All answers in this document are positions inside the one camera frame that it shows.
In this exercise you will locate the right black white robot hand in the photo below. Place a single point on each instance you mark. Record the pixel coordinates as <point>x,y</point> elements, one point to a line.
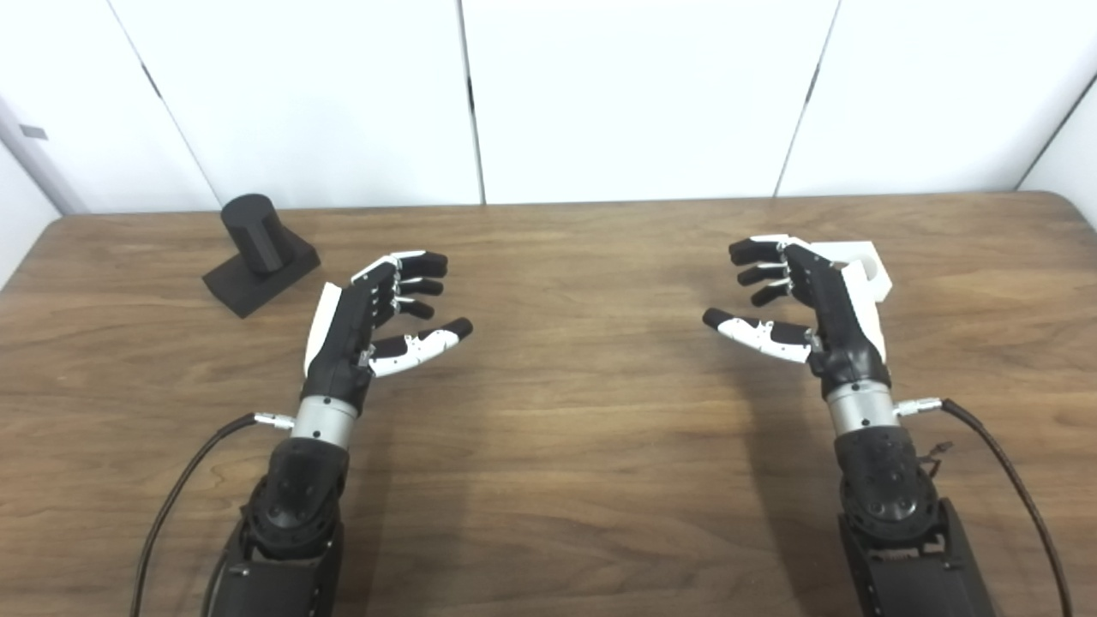
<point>844,334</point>

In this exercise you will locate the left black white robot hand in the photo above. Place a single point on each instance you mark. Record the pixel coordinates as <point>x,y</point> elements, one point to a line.
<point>343,351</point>

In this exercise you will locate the white square piece with hole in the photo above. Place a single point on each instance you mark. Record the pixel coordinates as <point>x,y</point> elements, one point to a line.
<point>857,251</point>

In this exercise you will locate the black peg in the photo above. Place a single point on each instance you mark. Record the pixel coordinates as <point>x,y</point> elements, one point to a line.
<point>257,231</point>

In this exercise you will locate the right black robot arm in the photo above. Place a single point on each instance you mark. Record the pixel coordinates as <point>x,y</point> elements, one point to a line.
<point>891,497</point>

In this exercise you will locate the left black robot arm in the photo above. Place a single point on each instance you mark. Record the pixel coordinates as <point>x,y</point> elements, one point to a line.
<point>296,506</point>

